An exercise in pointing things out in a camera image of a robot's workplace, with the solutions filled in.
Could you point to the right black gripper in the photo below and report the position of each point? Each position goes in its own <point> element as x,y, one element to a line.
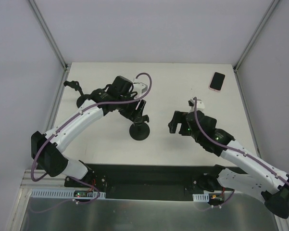
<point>180,122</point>

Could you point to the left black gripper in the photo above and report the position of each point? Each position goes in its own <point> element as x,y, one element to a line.
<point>139,110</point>

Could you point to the black round-base phone stand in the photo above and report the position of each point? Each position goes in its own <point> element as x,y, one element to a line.
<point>140,129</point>

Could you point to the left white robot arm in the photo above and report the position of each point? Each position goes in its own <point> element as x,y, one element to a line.
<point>122,95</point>

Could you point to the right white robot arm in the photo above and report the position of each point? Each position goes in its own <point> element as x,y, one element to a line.
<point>260,180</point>

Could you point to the pink case smartphone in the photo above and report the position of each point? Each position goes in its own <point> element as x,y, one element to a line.
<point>217,81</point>

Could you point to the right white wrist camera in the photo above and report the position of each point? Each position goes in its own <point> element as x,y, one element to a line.
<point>199,105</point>

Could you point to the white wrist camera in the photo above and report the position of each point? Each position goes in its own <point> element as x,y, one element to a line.
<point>139,88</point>
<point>199,105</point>

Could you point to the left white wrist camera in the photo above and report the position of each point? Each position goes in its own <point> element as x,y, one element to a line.
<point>139,88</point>

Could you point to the right white cable duct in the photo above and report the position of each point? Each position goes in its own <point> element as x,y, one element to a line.
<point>201,197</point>

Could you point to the white cable duct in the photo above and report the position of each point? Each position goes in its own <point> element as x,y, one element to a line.
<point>66,194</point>
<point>201,197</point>

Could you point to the right aluminium frame post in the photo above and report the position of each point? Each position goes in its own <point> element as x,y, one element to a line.
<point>260,27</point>

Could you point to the aluminium frame post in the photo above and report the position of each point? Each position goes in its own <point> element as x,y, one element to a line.
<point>47,33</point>
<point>260,27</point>

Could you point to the left white cable duct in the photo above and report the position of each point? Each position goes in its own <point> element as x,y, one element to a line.
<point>66,194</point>

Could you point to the left aluminium frame post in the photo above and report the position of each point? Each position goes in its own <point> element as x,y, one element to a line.
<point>47,33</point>

